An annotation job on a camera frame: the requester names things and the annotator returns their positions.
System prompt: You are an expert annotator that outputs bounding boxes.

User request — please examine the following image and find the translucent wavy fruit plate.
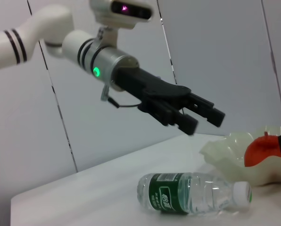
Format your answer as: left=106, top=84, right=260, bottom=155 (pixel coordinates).
left=198, top=125, right=281, bottom=187

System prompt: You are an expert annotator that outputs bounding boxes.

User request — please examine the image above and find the left gripper connector cable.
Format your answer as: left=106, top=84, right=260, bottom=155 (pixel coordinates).
left=100, top=84, right=146, bottom=109

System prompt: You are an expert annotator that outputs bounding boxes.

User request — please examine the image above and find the red-orange fruit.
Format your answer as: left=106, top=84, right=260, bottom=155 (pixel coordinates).
left=243, top=131, right=281, bottom=168

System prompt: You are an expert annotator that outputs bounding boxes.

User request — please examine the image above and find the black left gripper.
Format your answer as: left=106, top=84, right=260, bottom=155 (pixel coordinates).
left=112, top=67, right=226, bottom=136

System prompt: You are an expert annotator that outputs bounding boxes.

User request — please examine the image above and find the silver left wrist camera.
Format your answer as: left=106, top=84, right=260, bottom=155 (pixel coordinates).
left=88, top=0, right=155, bottom=30

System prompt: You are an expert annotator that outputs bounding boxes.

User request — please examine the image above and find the green label water bottle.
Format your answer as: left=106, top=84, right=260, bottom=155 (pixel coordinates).
left=137, top=172, right=253, bottom=216

